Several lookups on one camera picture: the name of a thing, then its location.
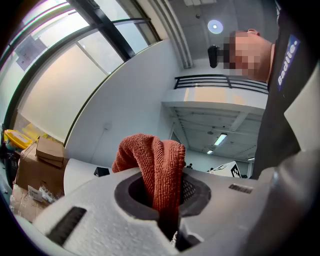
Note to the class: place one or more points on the white round table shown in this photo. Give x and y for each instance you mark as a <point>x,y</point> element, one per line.
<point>80,172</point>

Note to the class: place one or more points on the yellow plastic bin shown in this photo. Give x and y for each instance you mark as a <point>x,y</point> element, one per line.
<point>17,138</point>

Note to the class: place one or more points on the round ceiling light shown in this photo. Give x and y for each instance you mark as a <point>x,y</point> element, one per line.
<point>215,26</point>

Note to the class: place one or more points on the orange cloth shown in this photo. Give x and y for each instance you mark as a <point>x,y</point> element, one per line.
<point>160,165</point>

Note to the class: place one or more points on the black head camera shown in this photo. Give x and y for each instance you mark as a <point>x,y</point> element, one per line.
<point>213,56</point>

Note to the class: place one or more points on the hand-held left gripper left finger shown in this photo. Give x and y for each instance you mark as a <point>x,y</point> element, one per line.
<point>100,215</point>

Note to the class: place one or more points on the clear plastic packet white label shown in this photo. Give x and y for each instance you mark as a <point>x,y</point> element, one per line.
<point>41,194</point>

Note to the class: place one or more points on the paper notice on window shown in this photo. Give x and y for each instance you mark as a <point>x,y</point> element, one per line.
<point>29,52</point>

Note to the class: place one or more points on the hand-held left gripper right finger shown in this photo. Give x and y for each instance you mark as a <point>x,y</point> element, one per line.
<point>225,215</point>

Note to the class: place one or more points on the black window frame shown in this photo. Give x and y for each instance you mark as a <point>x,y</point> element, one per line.
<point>107,22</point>

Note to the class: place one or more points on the small black stand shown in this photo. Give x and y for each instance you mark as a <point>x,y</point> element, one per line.
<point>101,172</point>

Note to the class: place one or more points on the person's black shirt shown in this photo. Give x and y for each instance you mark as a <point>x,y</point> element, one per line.
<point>275,117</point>

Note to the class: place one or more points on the white ceiling conduit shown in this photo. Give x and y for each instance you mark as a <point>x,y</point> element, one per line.
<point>178,32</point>

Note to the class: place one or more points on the black balcony railing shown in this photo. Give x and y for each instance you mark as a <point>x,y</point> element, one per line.
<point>212,82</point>

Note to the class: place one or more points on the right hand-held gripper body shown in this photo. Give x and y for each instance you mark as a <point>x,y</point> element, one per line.
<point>228,170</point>

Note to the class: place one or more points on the folded flat cardboard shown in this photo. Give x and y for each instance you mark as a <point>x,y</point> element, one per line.
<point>50,150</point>

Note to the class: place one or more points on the long fluorescent ceiling light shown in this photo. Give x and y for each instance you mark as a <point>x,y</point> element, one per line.
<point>220,139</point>
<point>210,151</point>

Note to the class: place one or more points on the person's head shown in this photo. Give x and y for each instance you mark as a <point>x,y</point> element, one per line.
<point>255,57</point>

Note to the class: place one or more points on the large cardboard box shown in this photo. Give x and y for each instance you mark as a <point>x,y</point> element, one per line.
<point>32,172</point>

